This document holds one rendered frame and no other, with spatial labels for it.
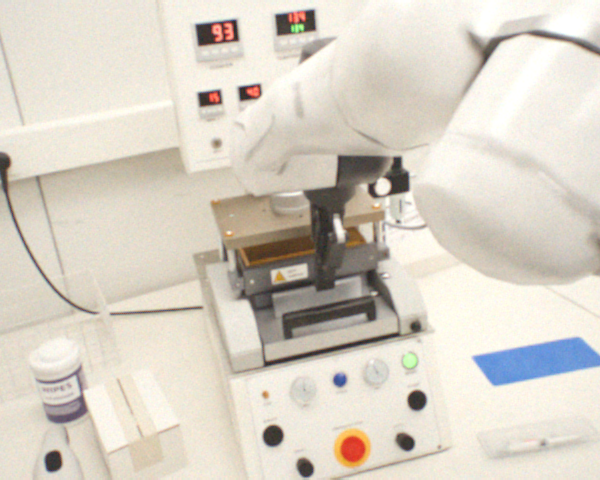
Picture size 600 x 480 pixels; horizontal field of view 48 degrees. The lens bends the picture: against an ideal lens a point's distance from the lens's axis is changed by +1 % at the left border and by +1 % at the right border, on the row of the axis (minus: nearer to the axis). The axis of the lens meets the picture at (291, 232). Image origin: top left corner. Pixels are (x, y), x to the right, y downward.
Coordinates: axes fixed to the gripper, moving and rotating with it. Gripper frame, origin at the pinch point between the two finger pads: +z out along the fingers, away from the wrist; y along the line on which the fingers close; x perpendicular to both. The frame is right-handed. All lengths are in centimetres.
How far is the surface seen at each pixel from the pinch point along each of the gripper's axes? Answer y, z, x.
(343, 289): -2.3, 7.8, 4.1
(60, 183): -60, 21, -43
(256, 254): -10.4, 4.1, -8.7
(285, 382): 8.9, 13.7, -8.7
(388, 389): 12.1, 17.2, 7.5
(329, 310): 4.0, 4.5, -0.3
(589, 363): 9, 30, 50
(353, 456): 19.0, 22.6, -0.4
